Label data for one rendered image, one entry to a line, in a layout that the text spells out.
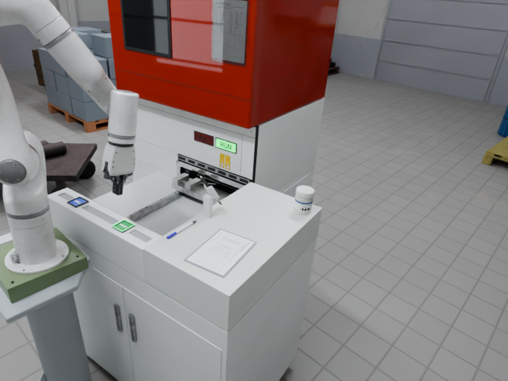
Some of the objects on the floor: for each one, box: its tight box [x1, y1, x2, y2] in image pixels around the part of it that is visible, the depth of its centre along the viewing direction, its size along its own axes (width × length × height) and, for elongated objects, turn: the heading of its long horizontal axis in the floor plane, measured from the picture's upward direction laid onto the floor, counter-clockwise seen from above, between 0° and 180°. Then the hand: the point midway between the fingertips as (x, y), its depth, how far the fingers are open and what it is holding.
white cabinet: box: [61, 232, 317, 381], centre depth 176 cm, size 64×96×82 cm, turn 49°
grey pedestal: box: [0, 246, 92, 381], centre depth 142 cm, size 51×44×82 cm
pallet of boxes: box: [38, 26, 116, 133], centre depth 502 cm, size 112×75×111 cm
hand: (117, 188), depth 124 cm, fingers closed
